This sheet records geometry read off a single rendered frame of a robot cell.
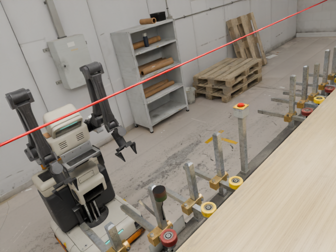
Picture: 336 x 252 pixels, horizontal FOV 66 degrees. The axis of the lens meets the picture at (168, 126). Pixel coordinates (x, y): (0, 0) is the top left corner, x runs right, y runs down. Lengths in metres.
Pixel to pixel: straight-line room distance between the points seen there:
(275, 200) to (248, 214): 0.16
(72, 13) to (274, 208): 3.26
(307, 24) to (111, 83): 6.59
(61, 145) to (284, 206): 1.37
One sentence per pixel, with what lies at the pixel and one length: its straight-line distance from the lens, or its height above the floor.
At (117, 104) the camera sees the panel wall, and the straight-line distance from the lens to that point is 4.17.
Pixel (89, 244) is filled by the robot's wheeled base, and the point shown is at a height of 0.28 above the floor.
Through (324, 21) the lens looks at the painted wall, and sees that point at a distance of 8.98.
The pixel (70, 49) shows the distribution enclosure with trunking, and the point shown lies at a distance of 3.51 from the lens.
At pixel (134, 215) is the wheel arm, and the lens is 1.53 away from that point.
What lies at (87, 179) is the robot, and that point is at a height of 0.81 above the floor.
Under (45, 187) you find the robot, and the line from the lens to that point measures 2.22.
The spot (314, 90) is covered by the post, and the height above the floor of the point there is 0.85.
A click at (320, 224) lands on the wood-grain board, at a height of 0.90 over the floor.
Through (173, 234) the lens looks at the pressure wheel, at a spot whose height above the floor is 0.91.
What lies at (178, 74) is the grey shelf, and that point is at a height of 0.67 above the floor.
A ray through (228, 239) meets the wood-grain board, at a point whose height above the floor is 0.90.
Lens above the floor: 1.91
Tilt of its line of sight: 27 degrees down
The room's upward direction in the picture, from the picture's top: 12 degrees counter-clockwise
